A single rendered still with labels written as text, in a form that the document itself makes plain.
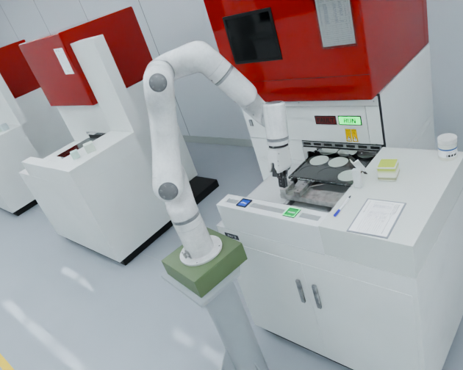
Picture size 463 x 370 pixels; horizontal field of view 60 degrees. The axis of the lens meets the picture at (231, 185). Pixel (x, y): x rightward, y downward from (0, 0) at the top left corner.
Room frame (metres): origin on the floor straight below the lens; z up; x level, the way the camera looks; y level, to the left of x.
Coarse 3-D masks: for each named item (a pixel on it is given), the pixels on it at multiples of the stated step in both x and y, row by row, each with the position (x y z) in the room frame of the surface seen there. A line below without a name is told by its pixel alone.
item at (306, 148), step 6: (306, 150) 1.95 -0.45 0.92; (312, 150) 1.92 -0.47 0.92; (318, 150) 1.89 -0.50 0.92; (324, 150) 1.86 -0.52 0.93; (330, 150) 1.84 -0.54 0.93; (336, 150) 1.81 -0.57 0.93; (342, 150) 1.78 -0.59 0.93; (348, 150) 1.76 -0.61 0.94; (354, 150) 1.73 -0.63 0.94; (360, 150) 1.71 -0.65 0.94; (366, 150) 1.69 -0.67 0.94; (372, 150) 1.67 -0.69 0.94; (378, 150) 1.65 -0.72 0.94; (306, 156) 1.95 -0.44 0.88
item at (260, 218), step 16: (224, 208) 1.60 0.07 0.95; (240, 208) 1.53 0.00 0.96; (256, 208) 1.49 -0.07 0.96; (272, 208) 1.46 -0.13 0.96; (304, 208) 1.37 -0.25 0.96; (224, 224) 1.64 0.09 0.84; (240, 224) 1.55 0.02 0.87; (256, 224) 1.47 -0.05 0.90; (272, 224) 1.40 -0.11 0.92; (288, 224) 1.33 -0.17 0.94; (304, 224) 1.27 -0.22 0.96; (288, 240) 1.35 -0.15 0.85; (304, 240) 1.29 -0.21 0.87; (320, 240) 1.23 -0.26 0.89
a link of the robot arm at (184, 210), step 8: (184, 176) 1.46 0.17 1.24; (184, 184) 1.45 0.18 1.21; (184, 192) 1.43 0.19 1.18; (192, 192) 1.43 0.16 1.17; (176, 200) 1.40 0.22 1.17; (184, 200) 1.39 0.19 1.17; (192, 200) 1.40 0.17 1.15; (168, 208) 1.39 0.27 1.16; (176, 208) 1.37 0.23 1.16; (184, 208) 1.36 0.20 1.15; (192, 208) 1.37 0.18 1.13; (176, 216) 1.35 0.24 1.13; (184, 216) 1.35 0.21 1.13; (192, 216) 1.36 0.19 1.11; (176, 224) 1.36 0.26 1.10; (184, 224) 1.35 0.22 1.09
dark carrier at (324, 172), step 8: (360, 160) 1.70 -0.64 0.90; (368, 160) 1.67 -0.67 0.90; (304, 168) 1.80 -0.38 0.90; (312, 168) 1.77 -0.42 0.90; (320, 168) 1.75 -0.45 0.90; (328, 168) 1.72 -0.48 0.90; (336, 168) 1.70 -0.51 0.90; (344, 168) 1.67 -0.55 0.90; (352, 168) 1.65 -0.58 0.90; (296, 176) 1.75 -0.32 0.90; (304, 176) 1.72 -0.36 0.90; (312, 176) 1.70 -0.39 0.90; (320, 176) 1.67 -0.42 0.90; (328, 176) 1.65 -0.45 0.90; (336, 176) 1.62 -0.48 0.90
